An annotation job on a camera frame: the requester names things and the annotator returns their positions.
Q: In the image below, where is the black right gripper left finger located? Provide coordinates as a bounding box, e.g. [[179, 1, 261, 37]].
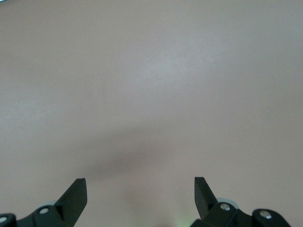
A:
[[0, 178, 88, 227]]

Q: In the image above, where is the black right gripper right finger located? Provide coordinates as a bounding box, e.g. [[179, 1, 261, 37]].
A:
[[190, 176, 291, 227]]

